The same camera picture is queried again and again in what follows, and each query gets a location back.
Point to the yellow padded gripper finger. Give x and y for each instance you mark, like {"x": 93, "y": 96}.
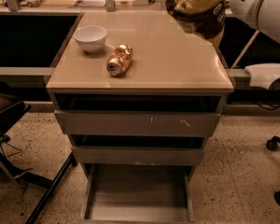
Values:
{"x": 196, "y": 6}

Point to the brown chip bag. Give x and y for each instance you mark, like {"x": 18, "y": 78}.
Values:
{"x": 208, "y": 25}

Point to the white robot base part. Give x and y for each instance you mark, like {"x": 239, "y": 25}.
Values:
{"x": 263, "y": 75}

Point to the grey drawer cabinet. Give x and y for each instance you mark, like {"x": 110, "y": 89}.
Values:
{"x": 171, "y": 71}

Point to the top grey drawer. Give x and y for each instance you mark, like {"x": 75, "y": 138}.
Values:
{"x": 120, "y": 123}

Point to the grey drawer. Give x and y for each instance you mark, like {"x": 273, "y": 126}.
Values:
{"x": 120, "y": 123}
{"x": 138, "y": 155}
{"x": 134, "y": 194}

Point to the middle grey drawer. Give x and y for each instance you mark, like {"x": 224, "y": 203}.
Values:
{"x": 138, "y": 155}

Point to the bottom grey drawer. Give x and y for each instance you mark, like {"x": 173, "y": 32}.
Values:
{"x": 134, "y": 194}

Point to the crushed gold soda can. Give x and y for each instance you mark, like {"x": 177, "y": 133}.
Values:
{"x": 119, "y": 60}

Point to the white bowl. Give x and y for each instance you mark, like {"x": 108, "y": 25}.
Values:
{"x": 90, "y": 38}

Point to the black chair on left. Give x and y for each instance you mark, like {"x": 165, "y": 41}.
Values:
{"x": 34, "y": 166}

